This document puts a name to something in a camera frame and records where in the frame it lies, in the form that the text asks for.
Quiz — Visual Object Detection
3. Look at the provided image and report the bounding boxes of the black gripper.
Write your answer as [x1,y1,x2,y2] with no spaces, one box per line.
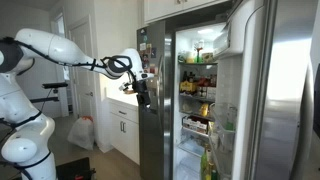
[135,79,152,108]

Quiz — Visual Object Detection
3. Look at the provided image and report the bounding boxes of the stainless steel freezer door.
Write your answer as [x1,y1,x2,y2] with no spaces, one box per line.
[136,20,174,180]

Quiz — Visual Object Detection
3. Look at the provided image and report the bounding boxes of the clear can door bin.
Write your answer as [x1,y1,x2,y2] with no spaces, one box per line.
[209,102,238,134]

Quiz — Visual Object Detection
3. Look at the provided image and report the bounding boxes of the white interior door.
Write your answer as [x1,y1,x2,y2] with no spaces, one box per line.
[68,19,98,118]

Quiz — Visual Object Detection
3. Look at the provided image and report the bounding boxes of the clear jar door bin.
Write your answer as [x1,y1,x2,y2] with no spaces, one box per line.
[209,128,236,152]

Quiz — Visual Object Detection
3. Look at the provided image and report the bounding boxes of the green lime soda can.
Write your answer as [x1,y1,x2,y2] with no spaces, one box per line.
[223,108,237,132]

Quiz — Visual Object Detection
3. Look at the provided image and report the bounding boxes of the clear bottle door bin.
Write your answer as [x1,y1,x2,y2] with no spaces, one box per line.
[208,148,234,180]

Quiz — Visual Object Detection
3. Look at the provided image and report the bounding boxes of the white lower kitchen cabinet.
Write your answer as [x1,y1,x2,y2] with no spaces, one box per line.
[108,98,141,166]

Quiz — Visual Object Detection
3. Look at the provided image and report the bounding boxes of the white kitchen cabinet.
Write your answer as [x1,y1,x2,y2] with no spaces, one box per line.
[108,98,141,166]
[143,0,231,24]

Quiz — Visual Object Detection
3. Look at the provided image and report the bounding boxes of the refrigerator cabinet with shelves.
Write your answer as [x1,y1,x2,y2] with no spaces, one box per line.
[173,21,228,180]

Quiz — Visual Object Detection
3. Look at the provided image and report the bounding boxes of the yellow cardboard drink pack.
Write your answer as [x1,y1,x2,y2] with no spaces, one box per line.
[179,80,198,95]

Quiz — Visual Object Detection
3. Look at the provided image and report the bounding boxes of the bag of lemons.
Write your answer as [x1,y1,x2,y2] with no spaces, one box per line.
[199,102,210,118]

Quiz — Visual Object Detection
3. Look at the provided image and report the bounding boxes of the white labelled box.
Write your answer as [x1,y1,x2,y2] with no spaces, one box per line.
[196,86,217,101]

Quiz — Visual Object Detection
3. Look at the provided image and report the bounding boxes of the clear crisper drawer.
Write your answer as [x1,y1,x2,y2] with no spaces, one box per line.
[177,137,206,158]

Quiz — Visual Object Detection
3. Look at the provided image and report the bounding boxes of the white trash bag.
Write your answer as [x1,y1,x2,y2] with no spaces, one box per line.
[67,115,95,151]

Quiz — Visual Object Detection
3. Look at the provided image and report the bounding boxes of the white upper kitchen cabinet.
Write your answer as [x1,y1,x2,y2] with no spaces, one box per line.
[143,0,231,24]

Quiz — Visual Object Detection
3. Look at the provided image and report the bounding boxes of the yellow green drink bottle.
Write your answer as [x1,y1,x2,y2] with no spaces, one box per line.
[207,161,214,180]

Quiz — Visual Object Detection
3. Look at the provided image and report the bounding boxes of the black boom bar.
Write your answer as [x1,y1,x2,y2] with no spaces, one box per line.
[29,96,60,104]

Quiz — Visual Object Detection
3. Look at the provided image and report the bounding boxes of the freezer door handle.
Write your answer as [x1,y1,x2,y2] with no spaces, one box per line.
[156,54,165,113]

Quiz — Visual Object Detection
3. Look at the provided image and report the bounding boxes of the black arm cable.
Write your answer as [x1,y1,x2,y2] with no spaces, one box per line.
[0,37,138,84]

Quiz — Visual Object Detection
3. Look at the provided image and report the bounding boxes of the black camera on stand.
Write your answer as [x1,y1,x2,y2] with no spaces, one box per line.
[42,82,69,90]

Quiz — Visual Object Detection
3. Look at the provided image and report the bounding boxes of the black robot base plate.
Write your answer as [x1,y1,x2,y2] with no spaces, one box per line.
[55,157,97,180]

